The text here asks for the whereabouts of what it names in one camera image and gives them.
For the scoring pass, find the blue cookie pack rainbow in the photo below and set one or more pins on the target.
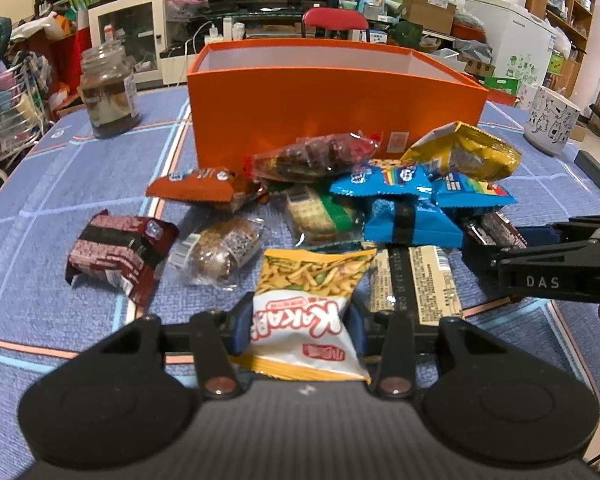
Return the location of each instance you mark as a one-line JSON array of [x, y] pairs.
[[381, 179]]

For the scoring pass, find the brown orange snack pack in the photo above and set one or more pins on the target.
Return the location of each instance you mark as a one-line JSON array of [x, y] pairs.
[[217, 187]]

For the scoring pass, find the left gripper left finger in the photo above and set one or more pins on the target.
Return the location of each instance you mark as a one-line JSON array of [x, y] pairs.
[[136, 391]]

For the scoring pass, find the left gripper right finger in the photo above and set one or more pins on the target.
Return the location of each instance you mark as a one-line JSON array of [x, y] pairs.
[[483, 397]]

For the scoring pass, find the brown cardboard box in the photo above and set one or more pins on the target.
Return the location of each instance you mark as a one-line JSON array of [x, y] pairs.
[[434, 18]]

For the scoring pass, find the glass jar with chocolate spread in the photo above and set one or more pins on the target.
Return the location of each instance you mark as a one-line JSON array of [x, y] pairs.
[[108, 90]]

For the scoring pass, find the red folding chair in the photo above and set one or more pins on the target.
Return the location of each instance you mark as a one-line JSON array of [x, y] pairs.
[[341, 20]]

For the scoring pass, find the clear wrapped brown pastry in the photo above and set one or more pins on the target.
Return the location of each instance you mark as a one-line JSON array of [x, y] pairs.
[[214, 254]]

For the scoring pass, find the beige black snack bar pack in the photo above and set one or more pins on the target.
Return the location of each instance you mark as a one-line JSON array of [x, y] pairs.
[[417, 280]]

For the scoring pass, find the Kaka yellow white snack bag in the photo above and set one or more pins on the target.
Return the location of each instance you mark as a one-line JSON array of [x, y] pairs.
[[297, 323]]

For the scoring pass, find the red dates clear bag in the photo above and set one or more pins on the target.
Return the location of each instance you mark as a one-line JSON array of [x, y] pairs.
[[313, 159]]

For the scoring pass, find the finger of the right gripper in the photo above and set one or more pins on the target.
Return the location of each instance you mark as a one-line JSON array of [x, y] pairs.
[[569, 271], [575, 229]]

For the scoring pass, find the dark brown snack pack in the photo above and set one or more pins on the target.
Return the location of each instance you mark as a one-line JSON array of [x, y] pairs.
[[494, 229]]

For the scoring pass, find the blue cookie pack dark stripe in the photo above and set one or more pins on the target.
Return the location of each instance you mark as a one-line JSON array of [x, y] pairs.
[[410, 222]]

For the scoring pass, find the dark red snack pack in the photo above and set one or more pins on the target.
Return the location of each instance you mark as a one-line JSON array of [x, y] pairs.
[[127, 252]]

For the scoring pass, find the green cracker pack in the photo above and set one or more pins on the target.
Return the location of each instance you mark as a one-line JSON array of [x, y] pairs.
[[316, 217]]

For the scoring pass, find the yellow foil snack bag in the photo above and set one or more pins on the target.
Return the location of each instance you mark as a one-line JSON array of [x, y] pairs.
[[463, 148]]

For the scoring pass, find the white chest freezer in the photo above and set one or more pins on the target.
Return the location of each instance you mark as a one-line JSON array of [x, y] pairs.
[[521, 43]]

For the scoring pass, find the orange cardboard box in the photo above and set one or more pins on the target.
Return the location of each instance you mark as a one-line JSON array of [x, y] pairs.
[[253, 96]]

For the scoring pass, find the white patterned mug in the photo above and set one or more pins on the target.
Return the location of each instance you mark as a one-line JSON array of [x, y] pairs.
[[552, 118]]

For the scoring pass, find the white glass door cabinet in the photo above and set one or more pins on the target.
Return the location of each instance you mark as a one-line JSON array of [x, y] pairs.
[[141, 26]]

